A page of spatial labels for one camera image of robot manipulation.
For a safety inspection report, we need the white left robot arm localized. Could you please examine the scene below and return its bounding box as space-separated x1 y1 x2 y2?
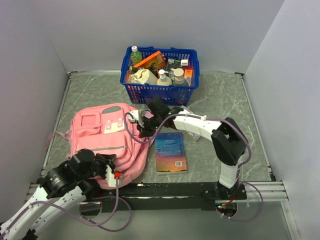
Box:
0 149 116 240

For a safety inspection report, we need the pink cat pencil case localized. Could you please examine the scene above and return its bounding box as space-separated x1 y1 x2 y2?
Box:
144 111 154 119

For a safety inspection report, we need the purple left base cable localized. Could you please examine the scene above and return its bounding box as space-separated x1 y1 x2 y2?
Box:
78 195 132 232

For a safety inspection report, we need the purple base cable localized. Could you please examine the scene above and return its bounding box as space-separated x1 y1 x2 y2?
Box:
78 195 132 232
216 181 265 223

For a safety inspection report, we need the dark green packet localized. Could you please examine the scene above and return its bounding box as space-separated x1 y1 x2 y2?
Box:
166 57 182 72

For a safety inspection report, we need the pink student backpack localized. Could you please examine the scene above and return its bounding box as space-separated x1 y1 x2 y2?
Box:
59 103 152 187

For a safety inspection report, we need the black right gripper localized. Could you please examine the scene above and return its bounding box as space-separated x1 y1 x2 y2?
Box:
136 114 163 139

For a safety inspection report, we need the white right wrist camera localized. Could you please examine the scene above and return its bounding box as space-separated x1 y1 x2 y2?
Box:
129 110 144 127

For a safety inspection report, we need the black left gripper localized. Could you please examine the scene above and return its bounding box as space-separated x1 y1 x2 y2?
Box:
76 152 116 181

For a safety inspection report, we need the blue sunset cover book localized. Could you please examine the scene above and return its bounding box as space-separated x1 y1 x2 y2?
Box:
155 132 188 175

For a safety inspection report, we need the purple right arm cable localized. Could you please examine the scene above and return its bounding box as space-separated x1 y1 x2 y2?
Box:
124 112 252 186

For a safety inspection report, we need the orange cardboard box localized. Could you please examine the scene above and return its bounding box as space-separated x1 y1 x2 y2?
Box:
133 50 166 70

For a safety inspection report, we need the orange white small carton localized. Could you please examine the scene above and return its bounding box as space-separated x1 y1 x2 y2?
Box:
184 67 193 86

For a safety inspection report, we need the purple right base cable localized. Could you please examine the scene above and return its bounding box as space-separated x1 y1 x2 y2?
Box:
216 181 265 223

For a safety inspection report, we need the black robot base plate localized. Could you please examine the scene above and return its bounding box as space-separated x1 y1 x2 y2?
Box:
68 181 248 213

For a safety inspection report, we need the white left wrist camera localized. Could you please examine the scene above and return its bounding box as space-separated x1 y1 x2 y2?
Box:
105 165 123 188

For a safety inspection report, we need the green drink bottle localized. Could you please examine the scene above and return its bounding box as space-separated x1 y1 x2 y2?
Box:
130 45 143 65

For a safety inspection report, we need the grey bottle beige cap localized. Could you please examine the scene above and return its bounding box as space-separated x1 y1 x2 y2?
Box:
172 68 189 87

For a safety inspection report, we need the blue plastic shopping basket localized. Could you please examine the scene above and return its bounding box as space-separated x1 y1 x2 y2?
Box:
120 46 200 106

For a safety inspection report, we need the beige crumpled paper bag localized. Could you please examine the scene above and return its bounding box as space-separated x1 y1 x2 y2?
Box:
127 69 158 85

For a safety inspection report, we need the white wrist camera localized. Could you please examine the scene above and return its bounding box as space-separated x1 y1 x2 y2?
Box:
105 165 123 188
129 110 144 127

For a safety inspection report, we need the aluminium frame rail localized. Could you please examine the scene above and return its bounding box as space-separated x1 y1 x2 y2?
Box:
23 181 290 206

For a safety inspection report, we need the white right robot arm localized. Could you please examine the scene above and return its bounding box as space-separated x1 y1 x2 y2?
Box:
128 97 252 199

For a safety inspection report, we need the cream pump lotion bottle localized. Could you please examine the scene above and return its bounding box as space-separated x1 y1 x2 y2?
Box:
157 69 173 86

